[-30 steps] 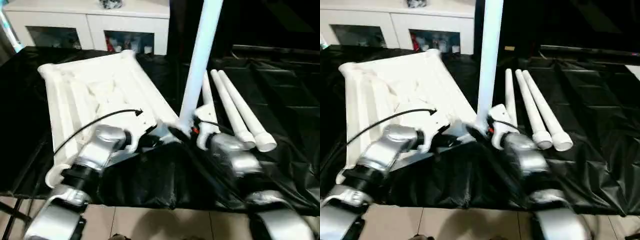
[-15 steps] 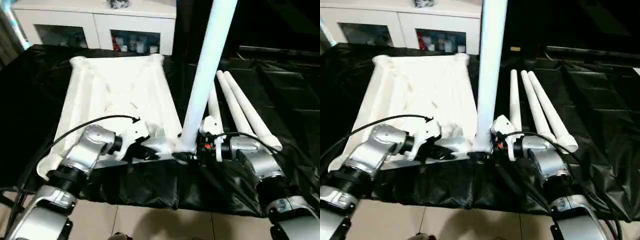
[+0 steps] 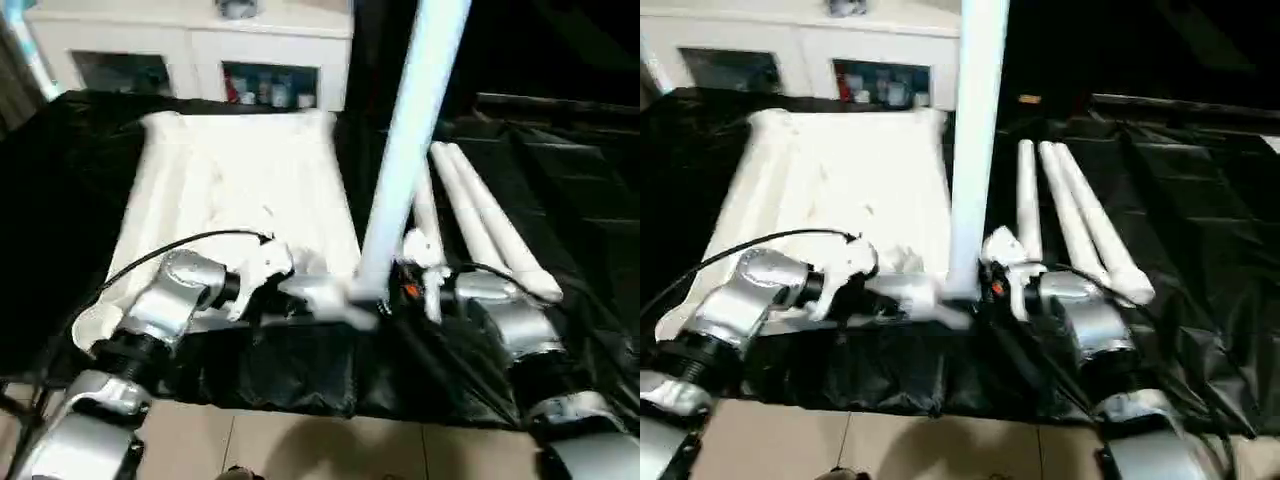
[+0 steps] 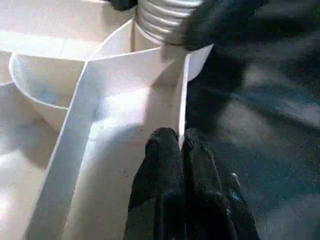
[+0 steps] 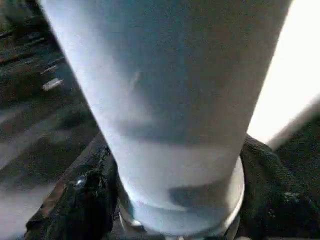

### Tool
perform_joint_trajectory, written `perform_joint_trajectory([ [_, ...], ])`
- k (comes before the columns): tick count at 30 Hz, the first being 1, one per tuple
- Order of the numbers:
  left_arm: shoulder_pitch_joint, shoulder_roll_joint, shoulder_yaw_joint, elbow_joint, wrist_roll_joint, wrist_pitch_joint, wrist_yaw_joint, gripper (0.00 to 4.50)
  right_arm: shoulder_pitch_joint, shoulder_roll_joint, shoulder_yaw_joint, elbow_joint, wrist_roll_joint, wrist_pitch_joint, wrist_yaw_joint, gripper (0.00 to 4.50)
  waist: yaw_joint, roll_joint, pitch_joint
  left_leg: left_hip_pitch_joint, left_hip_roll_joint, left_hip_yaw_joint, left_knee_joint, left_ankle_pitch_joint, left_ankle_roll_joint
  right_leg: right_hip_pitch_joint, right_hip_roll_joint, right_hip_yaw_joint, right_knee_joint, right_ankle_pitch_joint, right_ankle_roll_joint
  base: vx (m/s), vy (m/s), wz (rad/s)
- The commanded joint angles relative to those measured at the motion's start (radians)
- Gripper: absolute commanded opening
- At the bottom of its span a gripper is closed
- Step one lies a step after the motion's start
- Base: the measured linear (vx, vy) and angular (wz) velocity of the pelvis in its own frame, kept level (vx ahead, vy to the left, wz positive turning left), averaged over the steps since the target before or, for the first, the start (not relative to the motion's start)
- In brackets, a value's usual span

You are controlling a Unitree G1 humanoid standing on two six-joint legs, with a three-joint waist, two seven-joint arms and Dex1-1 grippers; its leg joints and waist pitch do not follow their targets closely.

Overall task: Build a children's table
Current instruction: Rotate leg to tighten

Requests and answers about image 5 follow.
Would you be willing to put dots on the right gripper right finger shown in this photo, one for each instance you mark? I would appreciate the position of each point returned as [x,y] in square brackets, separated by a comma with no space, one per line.
[275,200]

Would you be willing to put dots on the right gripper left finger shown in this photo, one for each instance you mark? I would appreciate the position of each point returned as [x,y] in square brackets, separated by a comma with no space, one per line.
[82,200]

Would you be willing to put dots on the white plastic table leg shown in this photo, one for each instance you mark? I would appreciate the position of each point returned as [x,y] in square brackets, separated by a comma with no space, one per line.
[162,87]

